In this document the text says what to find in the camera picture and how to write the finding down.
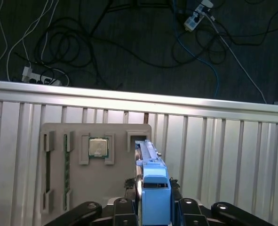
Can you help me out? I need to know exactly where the silver CPU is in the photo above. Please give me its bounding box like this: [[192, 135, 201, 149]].
[[88, 137, 110, 159]]

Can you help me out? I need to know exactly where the black coiled floor cable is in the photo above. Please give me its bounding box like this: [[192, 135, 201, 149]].
[[34, 16, 101, 71]]

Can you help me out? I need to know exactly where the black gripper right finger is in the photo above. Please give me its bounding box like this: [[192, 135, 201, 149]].
[[168, 177, 275, 226]]

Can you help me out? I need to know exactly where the hard disk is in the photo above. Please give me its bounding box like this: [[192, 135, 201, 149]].
[[134, 139, 176, 226]]

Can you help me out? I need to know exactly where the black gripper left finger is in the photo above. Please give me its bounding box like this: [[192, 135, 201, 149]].
[[43, 178, 139, 226]]

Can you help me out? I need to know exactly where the grey parts rack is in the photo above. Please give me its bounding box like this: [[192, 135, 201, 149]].
[[39, 122, 153, 226]]

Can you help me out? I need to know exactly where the green RAM stick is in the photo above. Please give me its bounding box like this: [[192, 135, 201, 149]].
[[63, 134, 71, 210]]

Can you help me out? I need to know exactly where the blue floor cable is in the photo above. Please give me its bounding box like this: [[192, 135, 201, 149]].
[[171, 0, 221, 99]]

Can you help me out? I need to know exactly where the white power strip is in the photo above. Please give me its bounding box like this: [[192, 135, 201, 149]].
[[184, 0, 214, 31], [22, 66, 62, 86]]

